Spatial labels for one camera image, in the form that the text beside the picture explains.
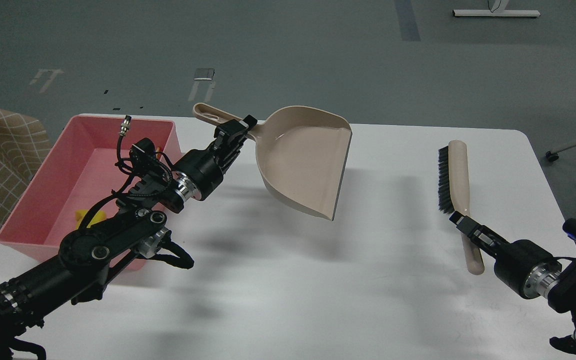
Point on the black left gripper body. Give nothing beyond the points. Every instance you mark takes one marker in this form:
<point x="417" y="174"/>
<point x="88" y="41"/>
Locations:
<point x="204" y="169"/>

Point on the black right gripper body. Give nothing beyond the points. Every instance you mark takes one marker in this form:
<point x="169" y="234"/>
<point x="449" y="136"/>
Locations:
<point x="526" y="268"/>

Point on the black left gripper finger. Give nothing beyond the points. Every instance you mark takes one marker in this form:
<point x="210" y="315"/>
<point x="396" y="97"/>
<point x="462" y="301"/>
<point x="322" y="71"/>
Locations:
<point x="240" y="127"/>
<point x="226" y="148"/>

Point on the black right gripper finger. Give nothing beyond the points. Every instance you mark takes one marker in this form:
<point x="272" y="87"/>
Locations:
<point x="481" y="236"/>
<point x="456" y="216"/>

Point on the beige hand brush black bristles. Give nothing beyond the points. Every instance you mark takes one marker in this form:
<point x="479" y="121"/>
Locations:
<point x="454" y="195"/>

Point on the beige plastic dustpan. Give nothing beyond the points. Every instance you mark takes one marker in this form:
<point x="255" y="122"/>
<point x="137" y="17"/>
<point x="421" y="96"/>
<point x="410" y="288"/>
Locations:
<point x="301" y="154"/>

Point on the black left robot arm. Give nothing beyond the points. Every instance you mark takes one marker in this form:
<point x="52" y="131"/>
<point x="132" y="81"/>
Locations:
<point x="117" y="230"/>

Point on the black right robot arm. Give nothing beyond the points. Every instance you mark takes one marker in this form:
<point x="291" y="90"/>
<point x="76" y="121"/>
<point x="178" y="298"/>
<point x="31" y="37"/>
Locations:
<point x="561" y="295"/>

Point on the pink plastic bin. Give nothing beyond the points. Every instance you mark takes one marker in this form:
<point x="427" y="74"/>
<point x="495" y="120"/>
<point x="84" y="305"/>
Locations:
<point x="77" y="173"/>

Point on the white desk base foot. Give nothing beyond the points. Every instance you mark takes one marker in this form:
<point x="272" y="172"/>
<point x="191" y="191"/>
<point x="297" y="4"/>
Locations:
<point x="499" y="9"/>

